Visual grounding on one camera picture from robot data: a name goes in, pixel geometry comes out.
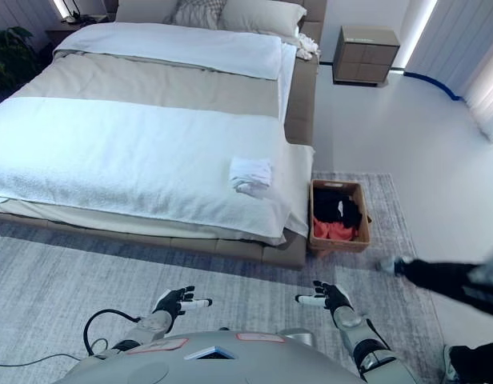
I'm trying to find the dark wooden nightstand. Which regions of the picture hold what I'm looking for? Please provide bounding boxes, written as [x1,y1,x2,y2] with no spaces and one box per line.
[44,24,84,50]

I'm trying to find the white garment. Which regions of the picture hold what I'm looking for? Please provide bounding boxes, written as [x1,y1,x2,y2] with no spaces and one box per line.
[229,156,275,198]

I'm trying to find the white fluffy blanket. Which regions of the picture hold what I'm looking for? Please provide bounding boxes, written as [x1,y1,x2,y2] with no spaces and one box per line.
[0,97,295,246]

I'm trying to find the black clothes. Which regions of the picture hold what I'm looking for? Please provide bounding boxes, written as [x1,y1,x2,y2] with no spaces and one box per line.
[312,186,363,231]

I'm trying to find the blue floor cable cover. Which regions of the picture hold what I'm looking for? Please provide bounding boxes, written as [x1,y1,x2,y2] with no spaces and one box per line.
[404,70,464,103]

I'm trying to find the brown wicker laundry basket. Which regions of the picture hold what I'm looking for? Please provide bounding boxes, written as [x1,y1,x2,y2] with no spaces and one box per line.
[309,179,371,254]

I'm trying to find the black bedside lamp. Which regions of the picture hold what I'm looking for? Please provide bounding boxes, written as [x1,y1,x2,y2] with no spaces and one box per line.
[61,0,82,22]

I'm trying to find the crumpled white cloth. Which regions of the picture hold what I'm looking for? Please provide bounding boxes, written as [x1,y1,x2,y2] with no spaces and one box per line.
[295,32,323,61]

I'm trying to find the dark green houseplant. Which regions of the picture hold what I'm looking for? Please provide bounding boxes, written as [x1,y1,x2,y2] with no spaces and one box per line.
[0,26,42,95]

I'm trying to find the cream bed undersheet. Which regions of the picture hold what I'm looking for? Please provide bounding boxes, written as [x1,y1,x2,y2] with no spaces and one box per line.
[0,143,316,246]

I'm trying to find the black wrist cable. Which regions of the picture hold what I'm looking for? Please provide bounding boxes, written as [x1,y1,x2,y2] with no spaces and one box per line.
[83,308,142,355]

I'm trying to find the thin grey cable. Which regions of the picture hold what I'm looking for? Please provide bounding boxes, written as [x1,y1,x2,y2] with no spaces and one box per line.
[0,338,111,367]

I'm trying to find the grey robot torso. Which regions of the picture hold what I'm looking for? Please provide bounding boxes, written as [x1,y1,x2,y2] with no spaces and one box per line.
[50,327,375,384]

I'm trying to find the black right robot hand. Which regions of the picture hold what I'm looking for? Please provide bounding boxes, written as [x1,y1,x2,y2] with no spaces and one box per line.
[295,280,354,313]

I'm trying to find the plain beige pillow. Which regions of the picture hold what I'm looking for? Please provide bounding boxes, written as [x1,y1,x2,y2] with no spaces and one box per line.
[219,0,307,38]
[114,0,180,24]

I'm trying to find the beige duvet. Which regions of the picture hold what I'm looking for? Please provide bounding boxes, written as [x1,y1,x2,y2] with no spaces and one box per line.
[9,50,282,119]

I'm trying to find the brown upholstered bed frame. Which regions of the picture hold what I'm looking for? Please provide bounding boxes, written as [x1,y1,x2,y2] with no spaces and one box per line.
[0,0,327,270]

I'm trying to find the grey woven rug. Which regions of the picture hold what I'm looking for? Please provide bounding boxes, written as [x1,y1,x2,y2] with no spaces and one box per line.
[0,171,446,384]

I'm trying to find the white sheer curtain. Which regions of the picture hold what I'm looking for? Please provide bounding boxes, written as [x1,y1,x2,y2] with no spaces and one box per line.
[406,0,493,143]

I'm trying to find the grey patterned pillow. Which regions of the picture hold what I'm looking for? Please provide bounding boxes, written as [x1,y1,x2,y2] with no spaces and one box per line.
[172,0,228,29]

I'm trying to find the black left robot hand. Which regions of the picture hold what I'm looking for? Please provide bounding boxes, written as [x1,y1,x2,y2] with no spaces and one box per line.
[152,285,214,319]

